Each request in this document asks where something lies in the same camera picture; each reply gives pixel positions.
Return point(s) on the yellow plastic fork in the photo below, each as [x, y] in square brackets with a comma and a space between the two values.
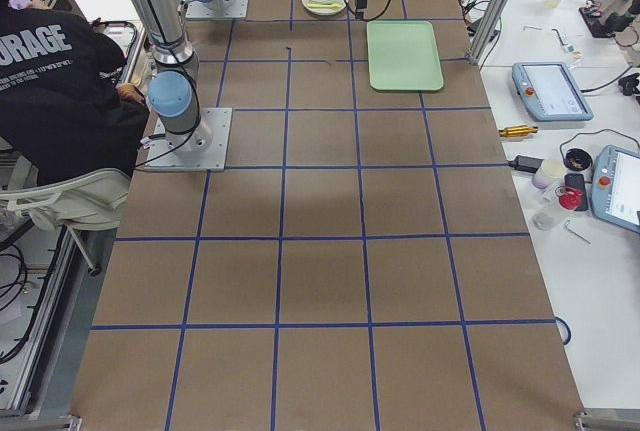
[321, 5]

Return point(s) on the green plastic tray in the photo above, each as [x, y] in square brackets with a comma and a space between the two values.
[403, 56]

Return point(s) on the upper blue teach pendant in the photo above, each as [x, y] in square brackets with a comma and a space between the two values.
[549, 92]

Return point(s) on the blue teach pendant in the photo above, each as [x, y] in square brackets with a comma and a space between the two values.
[615, 187]
[549, 92]

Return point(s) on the gold metal cylinder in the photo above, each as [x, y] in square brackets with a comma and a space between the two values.
[517, 132]

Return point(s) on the black power adapter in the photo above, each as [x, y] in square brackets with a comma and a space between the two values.
[525, 164]

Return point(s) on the white lavender cup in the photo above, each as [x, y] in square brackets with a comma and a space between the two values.
[550, 171]

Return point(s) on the black round dish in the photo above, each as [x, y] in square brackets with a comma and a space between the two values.
[577, 159]

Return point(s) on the black smartphone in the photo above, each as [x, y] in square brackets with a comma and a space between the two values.
[577, 181]

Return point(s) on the clear plastic cup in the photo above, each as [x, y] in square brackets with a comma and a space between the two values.
[548, 216]

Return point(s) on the red round cap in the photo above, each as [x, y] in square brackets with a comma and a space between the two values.
[569, 198]

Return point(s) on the person in black hoodie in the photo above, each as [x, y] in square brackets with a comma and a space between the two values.
[56, 108]

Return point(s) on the silver allen key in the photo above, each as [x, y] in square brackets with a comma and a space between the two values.
[567, 226]

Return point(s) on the lower blue teach pendant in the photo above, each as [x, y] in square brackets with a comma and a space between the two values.
[615, 187]

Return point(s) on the white office chair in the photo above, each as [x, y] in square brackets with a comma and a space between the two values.
[91, 202]

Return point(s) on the aluminium frame post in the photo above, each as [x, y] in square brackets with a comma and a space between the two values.
[485, 30]

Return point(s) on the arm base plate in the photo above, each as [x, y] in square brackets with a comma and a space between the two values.
[205, 149]
[220, 1]

